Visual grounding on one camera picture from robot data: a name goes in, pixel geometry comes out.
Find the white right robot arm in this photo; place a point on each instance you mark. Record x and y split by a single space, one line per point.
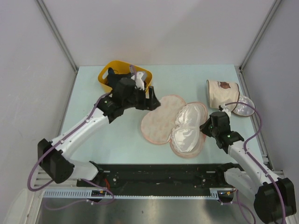
273 197

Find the black clothes pile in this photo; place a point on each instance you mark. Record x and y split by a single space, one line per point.
113 78

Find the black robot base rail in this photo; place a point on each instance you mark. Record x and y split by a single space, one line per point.
162 178

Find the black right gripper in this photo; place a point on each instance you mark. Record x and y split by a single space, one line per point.
203 128

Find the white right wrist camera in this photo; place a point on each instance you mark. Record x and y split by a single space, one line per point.
223 108

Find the white slotted cable duct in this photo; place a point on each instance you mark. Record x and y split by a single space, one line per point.
195 193

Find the pink tulip mesh laundry bag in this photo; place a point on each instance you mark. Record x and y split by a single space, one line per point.
157 125

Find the white satin bra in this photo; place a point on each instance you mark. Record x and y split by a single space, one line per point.
186 138

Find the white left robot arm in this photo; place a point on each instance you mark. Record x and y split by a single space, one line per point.
55 156

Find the beige fabric storage bag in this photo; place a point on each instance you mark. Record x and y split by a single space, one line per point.
228 93

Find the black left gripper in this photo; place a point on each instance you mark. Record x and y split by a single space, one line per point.
151 103

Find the yellow plastic basket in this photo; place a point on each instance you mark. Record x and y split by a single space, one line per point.
121 67

